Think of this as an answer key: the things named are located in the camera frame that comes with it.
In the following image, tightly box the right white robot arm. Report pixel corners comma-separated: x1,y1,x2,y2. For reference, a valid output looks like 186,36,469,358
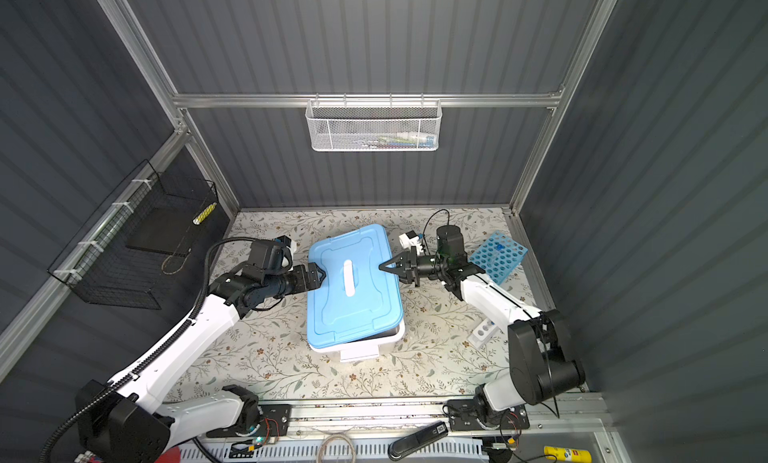
379,224,586,428

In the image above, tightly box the black wire wall basket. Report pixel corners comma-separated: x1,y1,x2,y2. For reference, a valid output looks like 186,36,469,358
48,164,218,310

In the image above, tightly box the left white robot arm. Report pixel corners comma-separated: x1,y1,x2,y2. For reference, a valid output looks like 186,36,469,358
38,236,327,462

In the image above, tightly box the coiled beige cable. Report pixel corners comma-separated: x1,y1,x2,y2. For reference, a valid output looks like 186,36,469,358
316,432,358,463

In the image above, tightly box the blue plastic bin lid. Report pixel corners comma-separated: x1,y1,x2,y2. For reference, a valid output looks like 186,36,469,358
307,223,404,350

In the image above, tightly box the blue test tube rack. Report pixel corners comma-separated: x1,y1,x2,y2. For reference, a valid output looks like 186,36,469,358
469,231,528,285

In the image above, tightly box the black handheld device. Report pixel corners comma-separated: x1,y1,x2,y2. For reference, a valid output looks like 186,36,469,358
387,422,449,462

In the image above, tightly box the white plastic storage bin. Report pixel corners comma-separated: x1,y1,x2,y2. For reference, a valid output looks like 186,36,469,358
310,320,406,363

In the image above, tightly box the white small tube rack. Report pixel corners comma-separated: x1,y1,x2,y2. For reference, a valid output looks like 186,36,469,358
468,319,498,349

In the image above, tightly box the yellow bottle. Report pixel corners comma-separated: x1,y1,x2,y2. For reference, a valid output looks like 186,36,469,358
543,446,593,463

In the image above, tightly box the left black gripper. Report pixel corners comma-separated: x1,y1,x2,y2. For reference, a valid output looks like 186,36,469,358
264,260,325,300

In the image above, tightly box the white wire wall basket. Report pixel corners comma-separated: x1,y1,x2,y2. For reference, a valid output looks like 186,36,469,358
305,102,443,152

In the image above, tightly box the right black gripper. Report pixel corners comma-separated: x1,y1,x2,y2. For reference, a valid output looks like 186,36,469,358
381,249,448,288

